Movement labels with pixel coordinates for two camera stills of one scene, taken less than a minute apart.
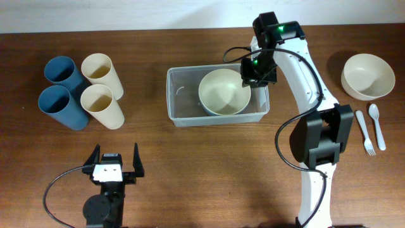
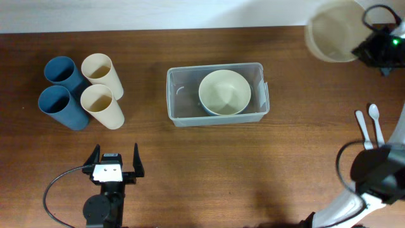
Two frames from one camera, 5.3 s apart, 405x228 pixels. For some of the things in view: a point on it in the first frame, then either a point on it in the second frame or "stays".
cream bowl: [367, 76] to [333, 28]
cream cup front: [99, 100] stays
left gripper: [130, 177] stays
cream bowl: [221, 92] stays
